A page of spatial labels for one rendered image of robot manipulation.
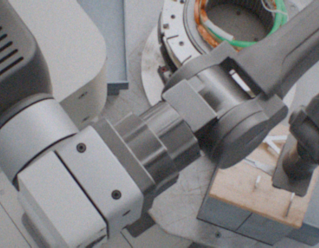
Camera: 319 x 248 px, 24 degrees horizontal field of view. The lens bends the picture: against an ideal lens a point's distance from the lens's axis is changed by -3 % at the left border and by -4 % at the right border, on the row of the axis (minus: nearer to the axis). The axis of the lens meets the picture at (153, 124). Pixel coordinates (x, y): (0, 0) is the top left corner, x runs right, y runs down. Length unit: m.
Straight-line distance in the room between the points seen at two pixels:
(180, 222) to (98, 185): 1.09
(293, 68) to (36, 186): 0.30
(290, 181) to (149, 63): 0.66
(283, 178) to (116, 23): 0.55
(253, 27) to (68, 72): 0.89
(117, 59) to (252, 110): 0.87
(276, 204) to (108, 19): 0.54
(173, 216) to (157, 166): 1.05
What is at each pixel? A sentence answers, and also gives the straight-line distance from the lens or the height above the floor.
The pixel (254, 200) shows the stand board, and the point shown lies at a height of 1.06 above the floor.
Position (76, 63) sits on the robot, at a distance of 0.87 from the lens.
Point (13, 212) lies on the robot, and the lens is 2.35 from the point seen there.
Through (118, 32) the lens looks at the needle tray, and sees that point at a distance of 1.67.
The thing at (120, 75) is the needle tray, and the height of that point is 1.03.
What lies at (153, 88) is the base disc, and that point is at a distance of 1.86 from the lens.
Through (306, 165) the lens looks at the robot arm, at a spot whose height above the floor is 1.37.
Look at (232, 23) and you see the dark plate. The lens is 1.70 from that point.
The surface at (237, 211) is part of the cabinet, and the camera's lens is 1.61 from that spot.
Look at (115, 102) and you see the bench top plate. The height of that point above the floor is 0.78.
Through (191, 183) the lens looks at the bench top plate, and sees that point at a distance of 1.82.
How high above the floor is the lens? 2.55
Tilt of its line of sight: 73 degrees down
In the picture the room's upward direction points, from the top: 9 degrees clockwise
